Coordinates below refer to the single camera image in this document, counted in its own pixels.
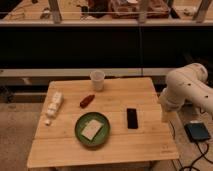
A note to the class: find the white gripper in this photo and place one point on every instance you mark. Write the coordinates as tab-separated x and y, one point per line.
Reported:
165	115

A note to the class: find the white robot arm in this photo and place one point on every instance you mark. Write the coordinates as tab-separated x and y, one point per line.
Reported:
187	83

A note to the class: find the black smartphone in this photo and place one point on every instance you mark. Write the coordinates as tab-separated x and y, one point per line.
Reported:
132	121

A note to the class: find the wooden table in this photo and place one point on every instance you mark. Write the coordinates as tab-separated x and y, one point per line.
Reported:
123	124

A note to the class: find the green round plate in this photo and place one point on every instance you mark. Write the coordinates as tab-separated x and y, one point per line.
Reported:
102	135

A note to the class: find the white napkin on plate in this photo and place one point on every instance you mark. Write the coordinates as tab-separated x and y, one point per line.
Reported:
91	129

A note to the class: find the translucent plastic cup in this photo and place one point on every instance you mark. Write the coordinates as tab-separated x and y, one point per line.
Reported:
97	78

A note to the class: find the white block stack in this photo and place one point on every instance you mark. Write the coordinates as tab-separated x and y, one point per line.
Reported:
55	104

